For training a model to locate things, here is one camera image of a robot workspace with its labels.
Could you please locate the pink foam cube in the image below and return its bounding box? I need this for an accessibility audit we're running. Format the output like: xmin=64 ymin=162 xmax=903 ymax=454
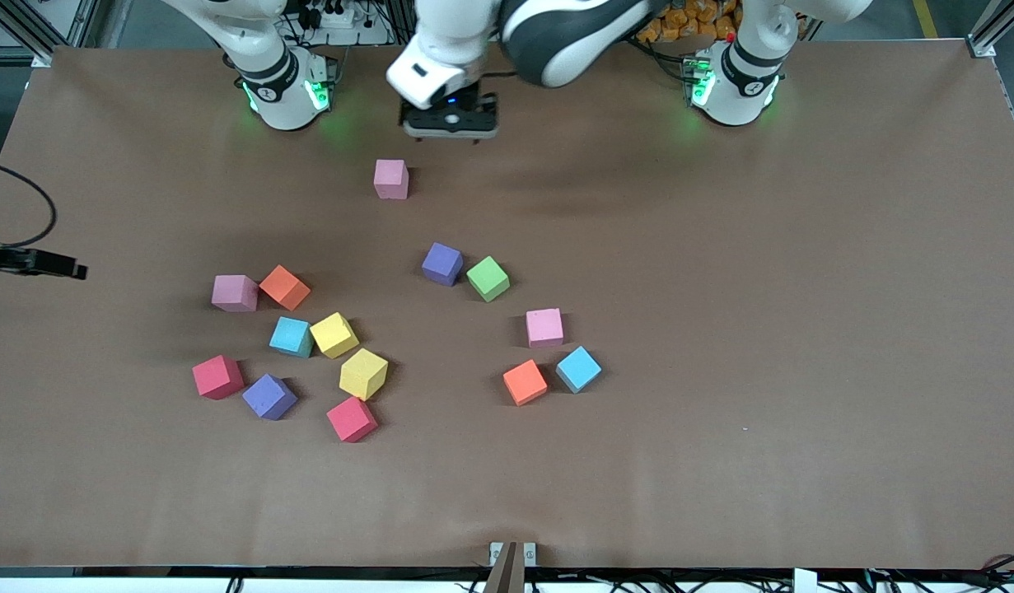
xmin=211 ymin=274 xmax=259 ymax=313
xmin=526 ymin=308 xmax=565 ymax=349
xmin=373 ymin=159 xmax=410 ymax=201

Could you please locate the yellow foam cube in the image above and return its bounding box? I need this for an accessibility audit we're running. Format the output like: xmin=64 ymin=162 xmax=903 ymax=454
xmin=309 ymin=311 xmax=361 ymax=360
xmin=339 ymin=348 xmax=390 ymax=402

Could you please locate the blue foam cube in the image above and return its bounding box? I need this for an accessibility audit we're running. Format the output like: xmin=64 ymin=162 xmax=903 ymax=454
xmin=269 ymin=316 xmax=315 ymax=358
xmin=554 ymin=345 xmax=603 ymax=395

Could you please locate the white power strip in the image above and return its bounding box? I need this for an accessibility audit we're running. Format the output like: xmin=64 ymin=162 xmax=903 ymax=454
xmin=305 ymin=0 xmax=392 ymax=48

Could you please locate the purple foam cube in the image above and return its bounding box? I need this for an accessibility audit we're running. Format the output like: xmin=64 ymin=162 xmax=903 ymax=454
xmin=241 ymin=373 xmax=299 ymax=422
xmin=421 ymin=241 xmax=465 ymax=287

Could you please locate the green foam cube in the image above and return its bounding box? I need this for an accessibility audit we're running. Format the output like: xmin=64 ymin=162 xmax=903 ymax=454
xmin=465 ymin=255 xmax=512 ymax=303

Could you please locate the orange foam cube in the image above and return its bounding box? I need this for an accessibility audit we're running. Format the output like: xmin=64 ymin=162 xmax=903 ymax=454
xmin=502 ymin=359 xmax=549 ymax=407
xmin=259 ymin=264 xmax=312 ymax=312

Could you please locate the orange snack bags pile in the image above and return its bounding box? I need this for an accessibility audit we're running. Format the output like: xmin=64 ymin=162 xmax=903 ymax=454
xmin=634 ymin=0 xmax=746 ymax=44

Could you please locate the red foam cube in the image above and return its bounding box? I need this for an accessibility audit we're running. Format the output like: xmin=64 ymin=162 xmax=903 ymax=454
xmin=192 ymin=354 xmax=245 ymax=401
xmin=325 ymin=396 xmax=380 ymax=444

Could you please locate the brown table mat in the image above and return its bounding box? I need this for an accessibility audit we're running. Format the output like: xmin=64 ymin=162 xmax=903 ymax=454
xmin=0 ymin=41 xmax=1014 ymax=571

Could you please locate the silver metal bracket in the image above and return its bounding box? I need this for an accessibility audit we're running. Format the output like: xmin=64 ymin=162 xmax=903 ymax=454
xmin=489 ymin=541 xmax=538 ymax=568

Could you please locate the aluminium frame post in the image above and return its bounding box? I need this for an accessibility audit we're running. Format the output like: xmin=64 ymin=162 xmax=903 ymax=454
xmin=966 ymin=0 xmax=1014 ymax=58
xmin=0 ymin=0 xmax=104 ymax=68

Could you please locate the grey camera stand pole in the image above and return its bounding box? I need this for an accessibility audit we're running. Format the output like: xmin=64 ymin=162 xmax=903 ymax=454
xmin=483 ymin=541 xmax=520 ymax=593

